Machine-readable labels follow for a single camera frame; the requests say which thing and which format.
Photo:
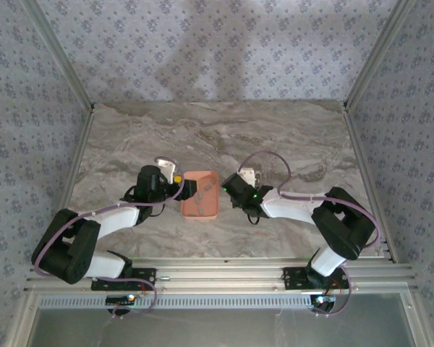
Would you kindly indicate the pink plastic tray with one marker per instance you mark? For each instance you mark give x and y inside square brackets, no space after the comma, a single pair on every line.
[209,206]

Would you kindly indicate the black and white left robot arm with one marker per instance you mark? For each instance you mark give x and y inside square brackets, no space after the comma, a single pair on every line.
[65,246]

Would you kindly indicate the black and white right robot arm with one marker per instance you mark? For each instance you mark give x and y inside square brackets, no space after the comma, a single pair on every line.
[347,224]

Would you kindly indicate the small circuit board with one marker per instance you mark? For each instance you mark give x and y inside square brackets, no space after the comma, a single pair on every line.
[121,299]
[323,299]

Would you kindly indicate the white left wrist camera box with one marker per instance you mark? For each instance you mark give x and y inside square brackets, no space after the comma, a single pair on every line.
[166,166]

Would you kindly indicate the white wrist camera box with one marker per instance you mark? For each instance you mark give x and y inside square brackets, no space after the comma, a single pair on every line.
[246,176]
[166,166]

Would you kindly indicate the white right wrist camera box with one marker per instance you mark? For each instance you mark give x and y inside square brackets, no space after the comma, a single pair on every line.
[246,176]

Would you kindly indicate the aluminium table side rail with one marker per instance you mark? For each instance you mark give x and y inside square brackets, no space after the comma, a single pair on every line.
[81,144]
[357,144]

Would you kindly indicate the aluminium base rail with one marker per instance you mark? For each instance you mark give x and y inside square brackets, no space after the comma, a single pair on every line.
[220,274]

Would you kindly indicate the aluminium frame post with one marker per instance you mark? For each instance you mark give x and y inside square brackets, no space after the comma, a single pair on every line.
[378,54]
[63,58]

